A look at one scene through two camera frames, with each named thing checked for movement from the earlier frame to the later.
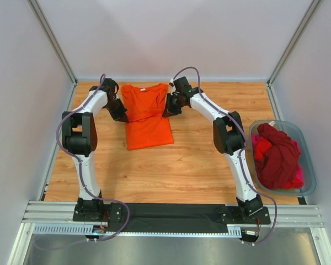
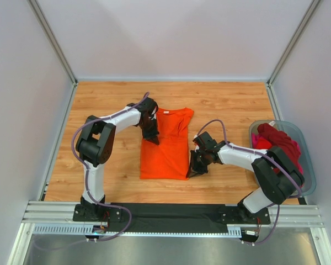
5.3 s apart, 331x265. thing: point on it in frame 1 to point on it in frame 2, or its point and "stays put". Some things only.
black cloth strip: x=171 y=218 stays put
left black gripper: x=117 y=109 to x=149 y=130
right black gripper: x=172 y=105 to x=197 y=162
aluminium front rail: x=299 y=216 stays put
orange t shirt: x=147 y=126 to x=170 y=159
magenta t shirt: x=261 y=144 stays put
